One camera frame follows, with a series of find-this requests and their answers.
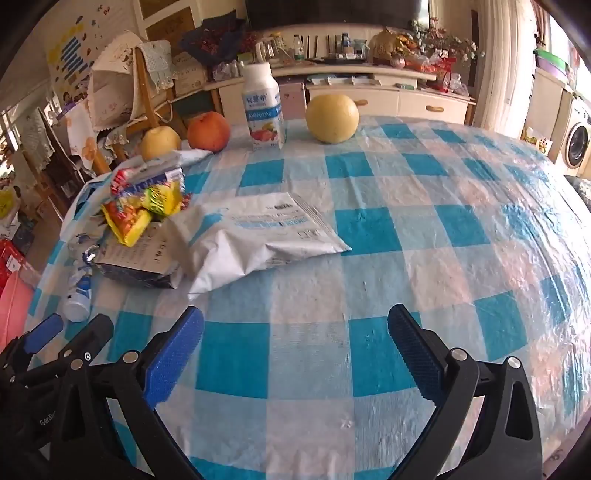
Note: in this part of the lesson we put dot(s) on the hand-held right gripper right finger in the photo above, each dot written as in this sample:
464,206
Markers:
415,355

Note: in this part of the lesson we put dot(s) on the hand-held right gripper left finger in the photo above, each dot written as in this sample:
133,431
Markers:
175,355

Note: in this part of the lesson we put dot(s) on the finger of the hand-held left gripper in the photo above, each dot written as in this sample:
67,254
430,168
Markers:
92,332
44,332

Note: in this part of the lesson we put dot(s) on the pink plastic basin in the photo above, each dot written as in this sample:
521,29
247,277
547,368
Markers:
11,309

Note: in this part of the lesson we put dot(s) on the white plastic mailer bag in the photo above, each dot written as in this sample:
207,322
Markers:
258,240

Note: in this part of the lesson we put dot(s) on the small white blue bottle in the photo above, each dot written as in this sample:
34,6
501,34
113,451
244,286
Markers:
77,300

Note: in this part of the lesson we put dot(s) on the red gift bag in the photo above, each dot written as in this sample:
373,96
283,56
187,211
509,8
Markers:
9,263

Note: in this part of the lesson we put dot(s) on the white cardboard box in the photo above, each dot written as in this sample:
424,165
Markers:
138,256

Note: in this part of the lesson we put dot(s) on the yellow orange snack packet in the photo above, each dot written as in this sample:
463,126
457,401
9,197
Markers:
127,226

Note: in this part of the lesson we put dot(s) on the yellow plastic bag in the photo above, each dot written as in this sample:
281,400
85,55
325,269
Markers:
7,203

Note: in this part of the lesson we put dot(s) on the yellow green snack packet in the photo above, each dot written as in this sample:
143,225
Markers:
161,201

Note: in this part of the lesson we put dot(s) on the striped colourful snack packet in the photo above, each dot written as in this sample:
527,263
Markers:
134,180

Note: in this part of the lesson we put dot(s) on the blue white checkered tablecloth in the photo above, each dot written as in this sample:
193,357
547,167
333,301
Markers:
369,194

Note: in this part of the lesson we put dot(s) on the white cloth with orange print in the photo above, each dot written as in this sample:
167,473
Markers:
83,138

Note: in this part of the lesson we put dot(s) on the colourful snack packets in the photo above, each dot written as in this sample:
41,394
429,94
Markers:
189,157

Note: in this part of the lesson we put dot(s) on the yellow pear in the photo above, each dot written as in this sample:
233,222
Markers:
332,118
160,144

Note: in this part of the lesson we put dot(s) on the red apple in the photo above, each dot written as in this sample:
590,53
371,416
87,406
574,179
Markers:
208,131

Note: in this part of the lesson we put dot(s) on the light wooden chair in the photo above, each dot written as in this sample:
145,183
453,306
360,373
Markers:
154,101

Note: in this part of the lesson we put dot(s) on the white television cabinet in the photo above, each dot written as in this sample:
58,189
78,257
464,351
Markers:
415,104

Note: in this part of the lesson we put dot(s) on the cream embroidered cloth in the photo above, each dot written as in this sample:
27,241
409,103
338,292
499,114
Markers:
113,78

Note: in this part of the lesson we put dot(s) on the white yogurt drink bottle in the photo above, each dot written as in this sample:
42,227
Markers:
263,108

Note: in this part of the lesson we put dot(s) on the white washing machine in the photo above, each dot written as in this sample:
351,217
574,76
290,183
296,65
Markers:
575,138

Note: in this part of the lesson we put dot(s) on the pale blue lace cloth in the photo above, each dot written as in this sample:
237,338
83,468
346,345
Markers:
157,64

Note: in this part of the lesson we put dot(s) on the pink storage case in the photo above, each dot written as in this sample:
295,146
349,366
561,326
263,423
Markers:
292,100

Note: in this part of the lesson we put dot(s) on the red plastic bag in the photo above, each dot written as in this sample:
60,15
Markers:
436,74

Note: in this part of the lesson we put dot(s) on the stack of papers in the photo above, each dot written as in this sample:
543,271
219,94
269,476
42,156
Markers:
346,80

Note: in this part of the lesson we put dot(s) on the clear bag of jars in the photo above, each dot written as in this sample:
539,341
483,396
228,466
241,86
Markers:
227,69

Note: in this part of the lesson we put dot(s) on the white curtain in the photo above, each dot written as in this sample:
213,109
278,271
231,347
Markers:
503,69

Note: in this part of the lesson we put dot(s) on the golden ornament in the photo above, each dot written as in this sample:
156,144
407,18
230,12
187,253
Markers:
385,46

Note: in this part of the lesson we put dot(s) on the navy wrapped red bouquet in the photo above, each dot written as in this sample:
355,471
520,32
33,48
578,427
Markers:
210,41

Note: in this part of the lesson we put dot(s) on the artificial flower arrangement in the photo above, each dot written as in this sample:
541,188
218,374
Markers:
448,41

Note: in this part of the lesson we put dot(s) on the small blue cap bottle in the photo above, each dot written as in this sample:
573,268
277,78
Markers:
346,44

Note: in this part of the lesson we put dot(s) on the glass kettle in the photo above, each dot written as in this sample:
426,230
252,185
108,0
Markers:
269,50

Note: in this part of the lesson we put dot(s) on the green label plastic bottle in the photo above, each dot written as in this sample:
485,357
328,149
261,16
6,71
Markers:
298,50

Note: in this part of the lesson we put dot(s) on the black television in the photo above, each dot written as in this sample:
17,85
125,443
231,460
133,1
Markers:
332,11

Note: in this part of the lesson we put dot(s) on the wall poster with blue strips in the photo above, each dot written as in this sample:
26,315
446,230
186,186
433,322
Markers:
74,50

